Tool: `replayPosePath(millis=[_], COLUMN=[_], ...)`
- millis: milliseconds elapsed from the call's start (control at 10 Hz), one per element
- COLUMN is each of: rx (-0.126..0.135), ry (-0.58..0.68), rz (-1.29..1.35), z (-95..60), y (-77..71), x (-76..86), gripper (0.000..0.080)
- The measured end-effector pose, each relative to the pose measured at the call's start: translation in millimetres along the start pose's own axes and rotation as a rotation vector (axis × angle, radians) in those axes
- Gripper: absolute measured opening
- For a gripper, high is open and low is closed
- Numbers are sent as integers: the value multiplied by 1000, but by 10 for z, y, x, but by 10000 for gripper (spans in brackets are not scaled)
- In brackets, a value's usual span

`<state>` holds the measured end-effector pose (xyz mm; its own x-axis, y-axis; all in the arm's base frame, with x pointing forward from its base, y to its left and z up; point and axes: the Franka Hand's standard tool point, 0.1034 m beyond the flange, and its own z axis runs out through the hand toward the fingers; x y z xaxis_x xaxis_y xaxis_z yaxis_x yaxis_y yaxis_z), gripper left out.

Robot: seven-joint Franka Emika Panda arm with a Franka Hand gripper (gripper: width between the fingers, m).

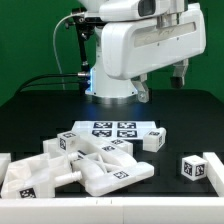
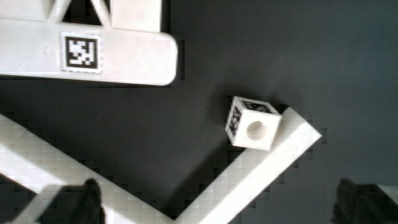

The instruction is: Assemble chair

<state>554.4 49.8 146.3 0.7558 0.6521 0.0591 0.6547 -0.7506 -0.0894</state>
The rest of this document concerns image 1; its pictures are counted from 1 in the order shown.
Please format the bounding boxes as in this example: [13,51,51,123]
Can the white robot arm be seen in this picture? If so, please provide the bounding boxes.
[78,0,206,104]

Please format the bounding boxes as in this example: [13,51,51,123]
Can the white camera cable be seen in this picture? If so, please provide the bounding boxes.
[52,13,76,90]

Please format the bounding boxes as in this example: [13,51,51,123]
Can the white tagged cube nut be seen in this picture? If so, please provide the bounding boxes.
[181,155,207,181]
[57,131,79,152]

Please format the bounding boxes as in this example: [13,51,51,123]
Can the white left fence rail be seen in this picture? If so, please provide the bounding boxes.
[0,153,11,185]

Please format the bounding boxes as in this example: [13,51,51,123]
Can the white front fence rail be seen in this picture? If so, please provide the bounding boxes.
[0,197,224,224]

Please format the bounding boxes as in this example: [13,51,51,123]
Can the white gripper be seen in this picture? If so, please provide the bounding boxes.
[101,2,206,102]

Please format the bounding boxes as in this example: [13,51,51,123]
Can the white right fence rail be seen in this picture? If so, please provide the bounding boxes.
[203,152,224,197]

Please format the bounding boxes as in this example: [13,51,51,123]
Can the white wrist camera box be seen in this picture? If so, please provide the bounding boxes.
[84,0,158,23]

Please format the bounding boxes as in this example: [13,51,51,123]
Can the white fence rail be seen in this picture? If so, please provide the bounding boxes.
[0,197,224,224]
[0,153,11,185]
[203,152,224,197]

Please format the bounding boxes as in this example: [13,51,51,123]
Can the black base cables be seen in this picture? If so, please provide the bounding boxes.
[15,73,91,94]

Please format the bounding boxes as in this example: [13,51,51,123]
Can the white chair back frame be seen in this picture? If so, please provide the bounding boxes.
[43,138,154,197]

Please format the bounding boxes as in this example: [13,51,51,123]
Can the white chair seat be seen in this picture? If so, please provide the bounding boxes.
[0,152,83,200]

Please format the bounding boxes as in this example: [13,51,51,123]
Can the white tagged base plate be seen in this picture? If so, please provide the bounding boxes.
[72,121,156,140]

